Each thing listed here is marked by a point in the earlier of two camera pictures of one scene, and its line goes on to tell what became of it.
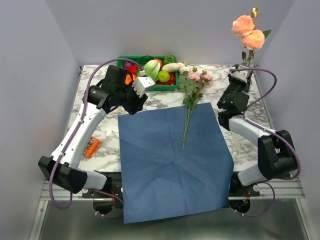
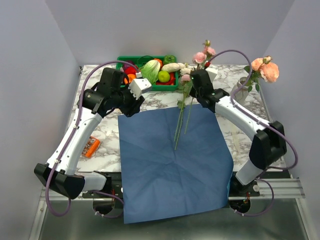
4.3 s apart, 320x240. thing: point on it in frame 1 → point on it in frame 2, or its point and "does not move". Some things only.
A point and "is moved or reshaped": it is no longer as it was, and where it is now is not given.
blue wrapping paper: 160,179 does not move
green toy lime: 163,76 does not move
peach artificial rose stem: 251,39 → 262,68
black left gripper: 138,103 does not move
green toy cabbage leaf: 152,68 does not move
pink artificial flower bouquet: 192,84 is moved or reshaped
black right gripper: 247,84 → 194,92
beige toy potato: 170,67 does not move
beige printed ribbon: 236,152 does not move
